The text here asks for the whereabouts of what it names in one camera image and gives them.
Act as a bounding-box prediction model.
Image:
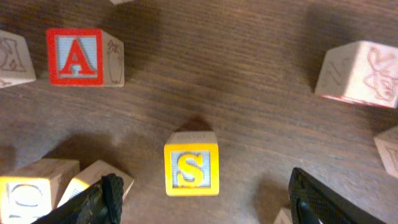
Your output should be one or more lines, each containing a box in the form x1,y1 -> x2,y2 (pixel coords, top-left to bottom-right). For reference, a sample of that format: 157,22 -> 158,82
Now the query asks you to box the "yellow O block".
1,159 -> 80,223

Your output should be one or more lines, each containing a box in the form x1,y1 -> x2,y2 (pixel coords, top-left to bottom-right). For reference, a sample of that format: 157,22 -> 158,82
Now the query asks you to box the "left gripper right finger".
289,167 -> 384,224

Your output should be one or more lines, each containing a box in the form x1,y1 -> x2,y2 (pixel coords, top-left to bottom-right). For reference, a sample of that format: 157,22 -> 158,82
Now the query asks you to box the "tilted red A block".
374,126 -> 397,178

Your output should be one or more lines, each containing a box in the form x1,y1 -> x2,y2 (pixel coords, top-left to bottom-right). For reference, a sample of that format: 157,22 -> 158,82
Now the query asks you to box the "yellow S block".
164,131 -> 220,197

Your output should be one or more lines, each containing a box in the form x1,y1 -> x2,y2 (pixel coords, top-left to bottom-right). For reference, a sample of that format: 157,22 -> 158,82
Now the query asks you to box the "red 9 block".
1,30 -> 37,88

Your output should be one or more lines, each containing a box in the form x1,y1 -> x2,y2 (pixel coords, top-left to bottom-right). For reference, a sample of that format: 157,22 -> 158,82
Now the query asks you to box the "red O block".
273,207 -> 293,224

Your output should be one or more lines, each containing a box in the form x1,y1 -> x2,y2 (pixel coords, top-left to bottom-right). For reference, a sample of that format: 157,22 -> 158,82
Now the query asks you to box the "yellow G block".
57,160 -> 134,207

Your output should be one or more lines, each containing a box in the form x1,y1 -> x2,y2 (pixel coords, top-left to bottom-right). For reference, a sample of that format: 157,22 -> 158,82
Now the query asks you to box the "wooden block red edge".
315,40 -> 397,108

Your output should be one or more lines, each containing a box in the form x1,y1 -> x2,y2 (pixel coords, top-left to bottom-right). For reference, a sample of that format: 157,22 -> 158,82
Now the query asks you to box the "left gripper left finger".
32,173 -> 124,224

